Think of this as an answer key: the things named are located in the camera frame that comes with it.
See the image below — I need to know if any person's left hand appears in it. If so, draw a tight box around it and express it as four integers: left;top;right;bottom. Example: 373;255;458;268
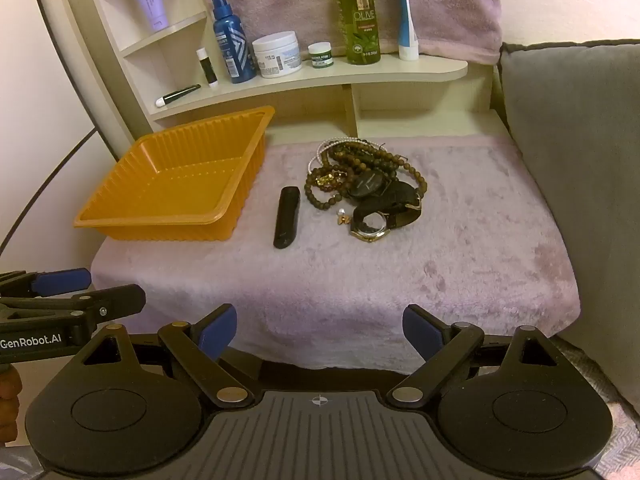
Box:
0;365;24;447

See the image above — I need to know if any purple cosmetic tube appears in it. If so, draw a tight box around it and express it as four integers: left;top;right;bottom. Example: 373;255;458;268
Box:
129;0;171;32

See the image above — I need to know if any blue spray bottle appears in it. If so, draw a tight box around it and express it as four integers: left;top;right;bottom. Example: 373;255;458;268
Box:
209;0;257;84

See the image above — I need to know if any white pearl necklace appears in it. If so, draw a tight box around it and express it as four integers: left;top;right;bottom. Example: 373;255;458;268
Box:
308;136;363;173

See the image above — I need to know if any grey patterned cloth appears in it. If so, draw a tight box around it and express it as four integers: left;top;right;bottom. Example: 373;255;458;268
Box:
547;332;640;466

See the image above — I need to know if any long dark bead necklace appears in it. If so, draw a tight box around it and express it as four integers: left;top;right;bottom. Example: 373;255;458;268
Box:
318;140;418;181

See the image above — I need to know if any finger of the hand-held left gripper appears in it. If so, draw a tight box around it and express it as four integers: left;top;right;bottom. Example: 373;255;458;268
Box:
70;284;147;333
0;268;93;298

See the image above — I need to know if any green liquid bottle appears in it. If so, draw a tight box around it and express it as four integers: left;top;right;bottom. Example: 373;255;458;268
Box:
336;0;382;66

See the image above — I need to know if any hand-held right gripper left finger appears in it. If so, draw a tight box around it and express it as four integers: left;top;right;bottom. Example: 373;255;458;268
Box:
80;304;256;408

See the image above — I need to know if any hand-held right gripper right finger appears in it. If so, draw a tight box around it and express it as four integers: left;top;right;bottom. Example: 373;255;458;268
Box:
387;304;563;408

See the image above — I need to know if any black tube white cap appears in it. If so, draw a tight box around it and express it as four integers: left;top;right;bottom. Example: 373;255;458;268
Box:
155;83;202;108

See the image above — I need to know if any gold wristwatch black strap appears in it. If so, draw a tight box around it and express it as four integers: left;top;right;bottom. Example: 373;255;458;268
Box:
349;192;425;244

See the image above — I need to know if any beige wooden shelf unit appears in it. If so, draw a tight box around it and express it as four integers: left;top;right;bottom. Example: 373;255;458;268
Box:
80;0;506;133

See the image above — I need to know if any white green lip balm stick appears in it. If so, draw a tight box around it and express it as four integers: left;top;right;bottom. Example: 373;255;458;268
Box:
196;48;220;88

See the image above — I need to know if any small green white jar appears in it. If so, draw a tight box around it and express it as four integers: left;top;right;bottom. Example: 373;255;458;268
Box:
307;42;334;69

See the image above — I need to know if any white cream jar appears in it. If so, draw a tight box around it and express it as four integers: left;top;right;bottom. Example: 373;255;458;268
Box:
251;31;303;79

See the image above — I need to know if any pink fleece table blanket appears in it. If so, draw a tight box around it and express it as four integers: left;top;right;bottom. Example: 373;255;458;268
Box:
90;132;581;373

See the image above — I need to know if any reddish bead bracelet gold charm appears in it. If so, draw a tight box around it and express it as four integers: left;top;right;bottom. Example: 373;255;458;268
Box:
312;170;351;193

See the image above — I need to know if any grey sofa cushion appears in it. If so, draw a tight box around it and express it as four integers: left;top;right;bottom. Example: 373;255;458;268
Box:
492;39;640;391

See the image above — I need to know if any orange plastic tray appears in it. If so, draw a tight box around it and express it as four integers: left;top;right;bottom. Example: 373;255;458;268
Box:
74;105;277;243

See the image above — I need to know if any blue white tube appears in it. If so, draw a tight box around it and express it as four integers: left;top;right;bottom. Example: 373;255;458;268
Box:
397;0;420;62

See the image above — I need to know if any black rectangular case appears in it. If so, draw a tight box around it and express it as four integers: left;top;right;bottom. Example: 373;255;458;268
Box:
273;186;302;249

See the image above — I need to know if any brown wooden bead necklace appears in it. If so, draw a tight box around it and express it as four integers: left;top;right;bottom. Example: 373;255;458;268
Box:
305;157;429;212

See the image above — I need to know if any black faced wristwatch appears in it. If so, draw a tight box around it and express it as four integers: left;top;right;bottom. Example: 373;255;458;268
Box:
347;169;418;206

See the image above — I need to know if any curved beige side panel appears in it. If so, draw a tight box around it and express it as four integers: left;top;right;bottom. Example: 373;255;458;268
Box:
27;0;151;143

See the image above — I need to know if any black wall cable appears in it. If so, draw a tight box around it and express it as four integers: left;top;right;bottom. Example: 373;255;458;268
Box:
0;127;98;256

